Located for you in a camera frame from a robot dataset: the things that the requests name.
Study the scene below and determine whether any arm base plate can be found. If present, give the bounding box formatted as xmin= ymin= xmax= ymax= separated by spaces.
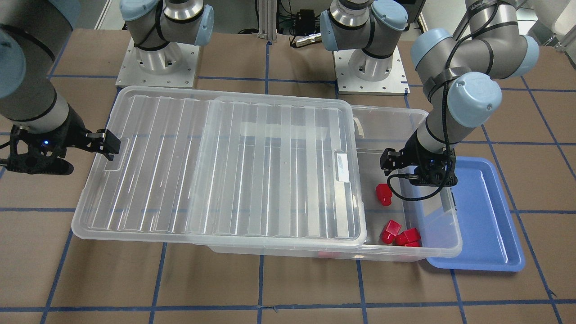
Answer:
xmin=333 ymin=47 xmax=410 ymax=96
xmin=116 ymin=39 xmax=201 ymax=88

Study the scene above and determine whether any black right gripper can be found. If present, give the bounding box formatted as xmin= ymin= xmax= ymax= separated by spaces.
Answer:
xmin=7 ymin=110 xmax=121 ymax=175

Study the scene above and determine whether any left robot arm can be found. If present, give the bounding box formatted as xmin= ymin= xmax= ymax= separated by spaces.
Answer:
xmin=319 ymin=0 xmax=539 ymax=187

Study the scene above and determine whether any red block top pile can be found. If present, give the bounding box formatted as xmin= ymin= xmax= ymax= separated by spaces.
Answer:
xmin=380 ymin=220 xmax=402 ymax=244

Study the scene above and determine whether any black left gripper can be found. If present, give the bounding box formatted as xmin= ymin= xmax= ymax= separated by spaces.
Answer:
xmin=380 ymin=135 xmax=457 ymax=187

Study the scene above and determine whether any red block pile middle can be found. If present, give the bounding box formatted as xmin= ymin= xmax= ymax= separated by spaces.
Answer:
xmin=403 ymin=241 xmax=421 ymax=248

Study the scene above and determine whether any red block pile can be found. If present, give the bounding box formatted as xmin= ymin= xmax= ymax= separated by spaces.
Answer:
xmin=394 ymin=228 xmax=421 ymax=246
xmin=380 ymin=220 xmax=402 ymax=244
xmin=403 ymin=241 xmax=421 ymax=248

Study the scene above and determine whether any clear plastic storage box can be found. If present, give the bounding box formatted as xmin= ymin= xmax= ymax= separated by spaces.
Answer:
xmin=184 ymin=95 xmax=462 ymax=262

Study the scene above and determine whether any red block near latch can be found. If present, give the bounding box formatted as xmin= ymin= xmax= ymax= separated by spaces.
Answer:
xmin=376 ymin=183 xmax=393 ymax=207

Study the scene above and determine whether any blue plastic tray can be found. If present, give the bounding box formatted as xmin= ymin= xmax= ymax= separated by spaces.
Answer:
xmin=415 ymin=156 xmax=526 ymax=272

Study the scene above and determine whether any red block far corner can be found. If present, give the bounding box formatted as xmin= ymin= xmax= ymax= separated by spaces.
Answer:
xmin=317 ymin=252 xmax=340 ymax=259

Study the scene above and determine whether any clear plastic box lid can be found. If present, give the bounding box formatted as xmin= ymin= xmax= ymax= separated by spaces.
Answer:
xmin=72 ymin=86 xmax=368 ymax=249

